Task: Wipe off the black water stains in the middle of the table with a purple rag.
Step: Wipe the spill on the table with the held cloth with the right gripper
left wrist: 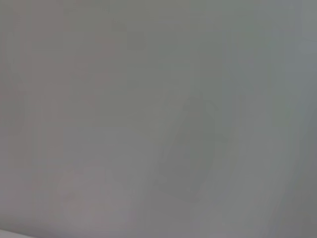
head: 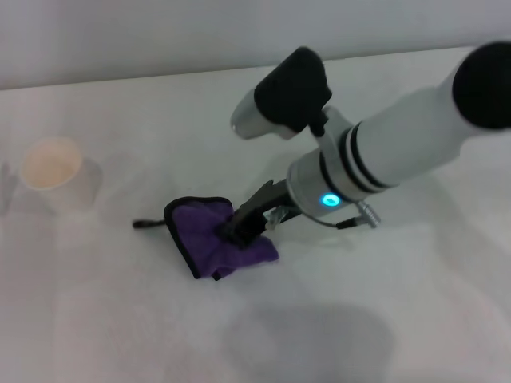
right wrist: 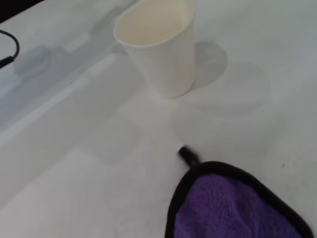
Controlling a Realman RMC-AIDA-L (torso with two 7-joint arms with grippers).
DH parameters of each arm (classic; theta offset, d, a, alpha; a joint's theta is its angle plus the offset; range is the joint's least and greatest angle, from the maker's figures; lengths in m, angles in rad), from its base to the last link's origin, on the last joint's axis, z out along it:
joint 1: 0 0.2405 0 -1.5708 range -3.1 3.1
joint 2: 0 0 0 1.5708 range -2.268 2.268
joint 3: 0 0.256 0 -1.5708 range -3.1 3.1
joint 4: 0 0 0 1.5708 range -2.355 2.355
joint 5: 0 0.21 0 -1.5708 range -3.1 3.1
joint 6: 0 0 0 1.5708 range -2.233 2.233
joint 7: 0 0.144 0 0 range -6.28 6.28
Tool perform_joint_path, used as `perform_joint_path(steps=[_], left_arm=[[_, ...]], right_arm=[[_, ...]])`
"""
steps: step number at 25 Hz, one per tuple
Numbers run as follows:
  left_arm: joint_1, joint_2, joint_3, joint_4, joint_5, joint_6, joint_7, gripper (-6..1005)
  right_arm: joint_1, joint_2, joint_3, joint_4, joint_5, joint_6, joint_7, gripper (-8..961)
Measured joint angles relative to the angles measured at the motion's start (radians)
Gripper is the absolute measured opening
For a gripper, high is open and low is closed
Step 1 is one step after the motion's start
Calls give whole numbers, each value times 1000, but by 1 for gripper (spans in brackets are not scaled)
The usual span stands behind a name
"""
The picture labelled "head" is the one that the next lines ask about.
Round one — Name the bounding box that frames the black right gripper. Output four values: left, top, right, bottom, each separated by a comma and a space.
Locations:
218, 179, 299, 249

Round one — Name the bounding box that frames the purple rag with black trim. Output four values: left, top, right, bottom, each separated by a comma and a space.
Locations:
133, 195, 280, 281

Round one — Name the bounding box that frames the white paper cup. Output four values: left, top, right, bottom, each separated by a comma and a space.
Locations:
18, 136, 104, 216

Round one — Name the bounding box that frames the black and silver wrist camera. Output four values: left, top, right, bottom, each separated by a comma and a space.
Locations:
230, 46, 335, 141

